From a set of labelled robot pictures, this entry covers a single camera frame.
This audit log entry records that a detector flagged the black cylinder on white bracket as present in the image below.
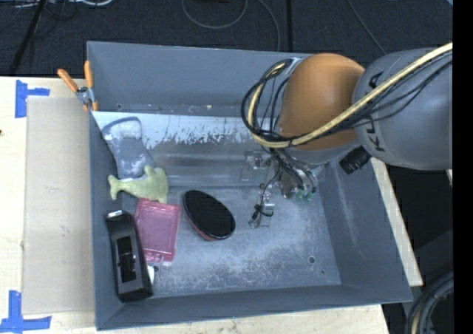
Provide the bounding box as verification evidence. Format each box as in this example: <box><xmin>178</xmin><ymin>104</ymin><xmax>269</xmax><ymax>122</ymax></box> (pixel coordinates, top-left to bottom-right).
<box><xmin>338</xmin><ymin>146</ymin><xmax>372</xmax><ymax>175</ymax></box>

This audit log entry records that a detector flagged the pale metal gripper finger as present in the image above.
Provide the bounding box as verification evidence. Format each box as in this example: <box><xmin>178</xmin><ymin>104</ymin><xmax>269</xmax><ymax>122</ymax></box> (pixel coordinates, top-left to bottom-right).
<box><xmin>248</xmin><ymin>200</ymin><xmax>276</xmax><ymax>230</ymax></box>
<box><xmin>240</xmin><ymin>150</ymin><xmax>273</xmax><ymax>183</ymax></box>

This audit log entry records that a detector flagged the pale wood board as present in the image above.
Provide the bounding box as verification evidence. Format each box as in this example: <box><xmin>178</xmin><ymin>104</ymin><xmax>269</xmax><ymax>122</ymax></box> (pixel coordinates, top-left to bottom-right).
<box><xmin>21</xmin><ymin>95</ymin><xmax>98</xmax><ymax>316</ymax></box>

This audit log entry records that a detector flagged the black oval brush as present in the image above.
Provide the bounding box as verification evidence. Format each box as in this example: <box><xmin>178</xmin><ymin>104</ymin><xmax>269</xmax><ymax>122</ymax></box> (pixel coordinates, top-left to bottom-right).
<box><xmin>182</xmin><ymin>189</ymin><xmax>237</xmax><ymax>242</ymax></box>

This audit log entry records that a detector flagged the grey metal bin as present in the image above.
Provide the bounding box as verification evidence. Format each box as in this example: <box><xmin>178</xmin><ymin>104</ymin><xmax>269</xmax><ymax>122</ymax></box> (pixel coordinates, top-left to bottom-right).
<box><xmin>85</xmin><ymin>41</ymin><xmax>415</xmax><ymax>331</ymax></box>

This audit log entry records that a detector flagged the green toy dolphin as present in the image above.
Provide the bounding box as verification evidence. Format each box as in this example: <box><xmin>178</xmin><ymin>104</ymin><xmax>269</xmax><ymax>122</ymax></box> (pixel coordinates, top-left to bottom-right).
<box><xmin>107</xmin><ymin>165</ymin><xmax>169</xmax><ymax>205</ymax></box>

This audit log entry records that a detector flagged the pink clear plastic packet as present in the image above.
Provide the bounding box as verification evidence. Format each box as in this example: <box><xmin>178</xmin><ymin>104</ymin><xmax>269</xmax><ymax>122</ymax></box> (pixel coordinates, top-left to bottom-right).
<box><xmin>133</xmin><ymin>198</ymin><xmax>183</xmax><ymax>267</ymax></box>

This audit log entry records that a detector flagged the black tape dispenser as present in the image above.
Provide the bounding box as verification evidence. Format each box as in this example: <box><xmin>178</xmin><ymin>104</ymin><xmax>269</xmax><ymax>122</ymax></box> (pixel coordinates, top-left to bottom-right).
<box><xmin>104</xmin><ymin>209</ymin><xmax>154</xmax><ymax>304</ymax></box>

